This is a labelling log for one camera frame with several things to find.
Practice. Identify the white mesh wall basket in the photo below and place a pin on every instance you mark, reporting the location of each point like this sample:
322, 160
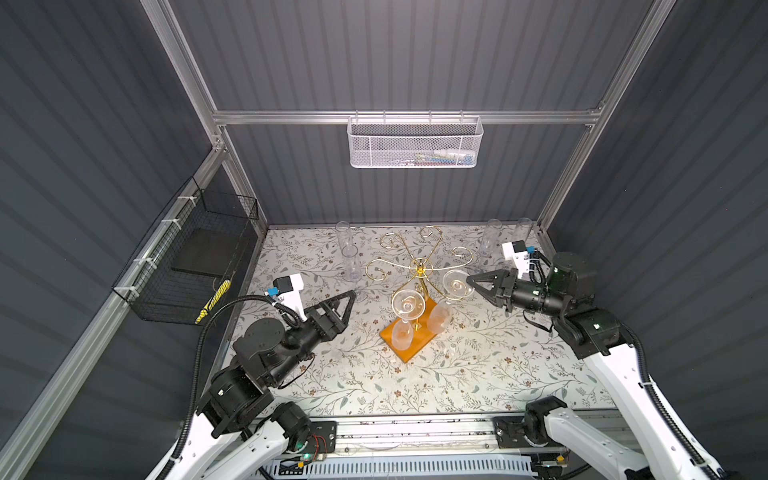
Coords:
375, 141

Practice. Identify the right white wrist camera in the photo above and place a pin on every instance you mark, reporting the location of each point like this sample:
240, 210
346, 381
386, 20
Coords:
520, 254

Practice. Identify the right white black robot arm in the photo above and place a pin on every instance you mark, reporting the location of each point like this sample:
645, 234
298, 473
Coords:
616, 356

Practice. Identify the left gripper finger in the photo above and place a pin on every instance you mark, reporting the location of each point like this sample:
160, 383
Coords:
342, 320
340, 304

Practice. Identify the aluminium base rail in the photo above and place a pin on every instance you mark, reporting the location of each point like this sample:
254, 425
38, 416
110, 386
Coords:
463, 446

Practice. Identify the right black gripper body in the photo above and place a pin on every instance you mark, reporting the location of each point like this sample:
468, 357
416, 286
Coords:
528, 296

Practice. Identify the black pad in basket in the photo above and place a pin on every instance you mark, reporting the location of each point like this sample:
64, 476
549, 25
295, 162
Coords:
208, 253

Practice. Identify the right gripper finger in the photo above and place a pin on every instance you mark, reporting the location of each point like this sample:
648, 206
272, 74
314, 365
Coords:
493, 293
495, 277

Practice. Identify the yellow black striped tool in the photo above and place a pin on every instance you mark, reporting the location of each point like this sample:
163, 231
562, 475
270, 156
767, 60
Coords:
213, 300

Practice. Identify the items in white basket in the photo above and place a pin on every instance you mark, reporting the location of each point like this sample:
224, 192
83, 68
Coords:
446, 157

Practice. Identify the gold wire glass rack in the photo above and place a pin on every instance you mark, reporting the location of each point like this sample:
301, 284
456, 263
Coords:
419, 268

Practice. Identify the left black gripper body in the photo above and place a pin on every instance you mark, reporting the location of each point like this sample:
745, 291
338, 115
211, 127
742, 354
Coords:
318, 333

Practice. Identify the black wire wall basket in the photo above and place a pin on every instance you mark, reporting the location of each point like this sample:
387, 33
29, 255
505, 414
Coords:
156, 293

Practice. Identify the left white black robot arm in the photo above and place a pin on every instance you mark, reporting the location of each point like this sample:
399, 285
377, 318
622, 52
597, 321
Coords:
252, 384

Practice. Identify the clear flute glass front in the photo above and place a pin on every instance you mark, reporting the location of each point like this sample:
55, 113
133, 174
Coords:
408, 305

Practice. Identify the orange wooden rack base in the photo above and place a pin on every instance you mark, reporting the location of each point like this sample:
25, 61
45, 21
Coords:
422, 334

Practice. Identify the floral table mat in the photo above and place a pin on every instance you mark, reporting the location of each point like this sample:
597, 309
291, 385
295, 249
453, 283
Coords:
487, 360

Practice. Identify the clear flute glass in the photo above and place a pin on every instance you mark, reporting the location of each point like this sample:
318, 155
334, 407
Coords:
352, 270
488, 240
345, 236
523, 229
408, 305
456, 289

